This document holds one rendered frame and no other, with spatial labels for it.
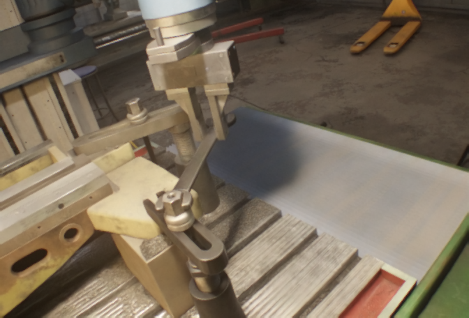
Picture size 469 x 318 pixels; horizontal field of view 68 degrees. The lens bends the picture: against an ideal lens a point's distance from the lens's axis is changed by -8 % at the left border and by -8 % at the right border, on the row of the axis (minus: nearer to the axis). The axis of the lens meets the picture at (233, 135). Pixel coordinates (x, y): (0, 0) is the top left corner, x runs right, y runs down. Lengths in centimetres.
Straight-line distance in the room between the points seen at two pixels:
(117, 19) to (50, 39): 476
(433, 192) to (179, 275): 61
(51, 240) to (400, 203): 73
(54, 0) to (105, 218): 113
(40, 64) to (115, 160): 91
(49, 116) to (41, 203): 144
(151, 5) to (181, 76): 12
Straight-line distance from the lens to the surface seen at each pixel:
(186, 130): 79
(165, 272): 62
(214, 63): 55
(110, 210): 65
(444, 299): 73
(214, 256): 46
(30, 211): 67
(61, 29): 164
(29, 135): 210
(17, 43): 185
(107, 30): 625
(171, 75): 58
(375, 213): 90
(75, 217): 68
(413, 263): 80
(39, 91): 205
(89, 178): 67
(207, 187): 84
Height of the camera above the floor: 137
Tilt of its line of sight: 28 degrees down
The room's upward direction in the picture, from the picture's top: 13 degrees counter-clockwise
